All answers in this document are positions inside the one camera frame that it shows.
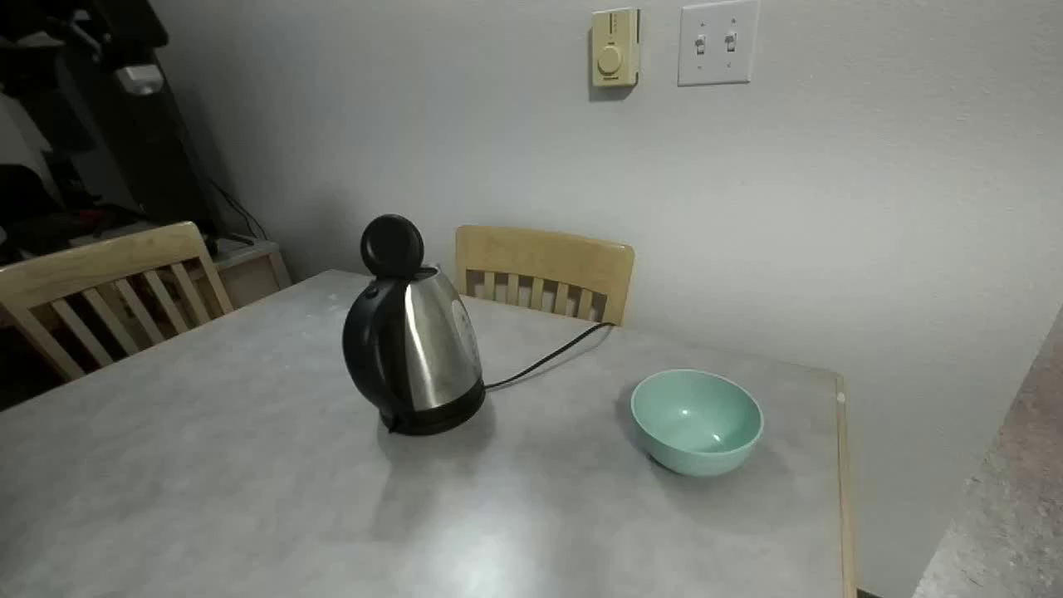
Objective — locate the stainless steel electric kettle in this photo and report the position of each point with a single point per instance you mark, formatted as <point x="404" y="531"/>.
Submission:
<point x="427" y="342"/>

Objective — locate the black round kettle lid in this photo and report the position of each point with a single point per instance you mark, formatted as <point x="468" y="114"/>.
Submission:
<point x="391" y="244"/>

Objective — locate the wooden chair with short slats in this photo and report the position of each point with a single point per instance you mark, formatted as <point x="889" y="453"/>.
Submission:
<point x="548" y="268"/>

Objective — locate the teal ceramic bowl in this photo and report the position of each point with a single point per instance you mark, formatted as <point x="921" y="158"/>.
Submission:
<point x="698" y="427"/>

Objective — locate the low wooden side cabinet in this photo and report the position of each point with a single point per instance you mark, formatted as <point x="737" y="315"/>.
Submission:
<point x="255" y="269"/>

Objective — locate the wooden chair with long slats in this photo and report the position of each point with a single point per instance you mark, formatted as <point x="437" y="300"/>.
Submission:
<point x="106" y="275"/>

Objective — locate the dark cluttered equipment rack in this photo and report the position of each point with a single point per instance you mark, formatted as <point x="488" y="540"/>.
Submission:
<point x="88" y="120"/>

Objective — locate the speckled grey countertop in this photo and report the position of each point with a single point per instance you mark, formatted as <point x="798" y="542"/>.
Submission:
<point x="1003" y="498"/>

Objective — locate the beige wall thermostat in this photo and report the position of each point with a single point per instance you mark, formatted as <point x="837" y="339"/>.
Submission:
<point x="613" y="46"/>

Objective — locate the white double light switch plate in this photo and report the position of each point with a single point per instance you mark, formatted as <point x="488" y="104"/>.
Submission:
<point x="715" y="40"/>

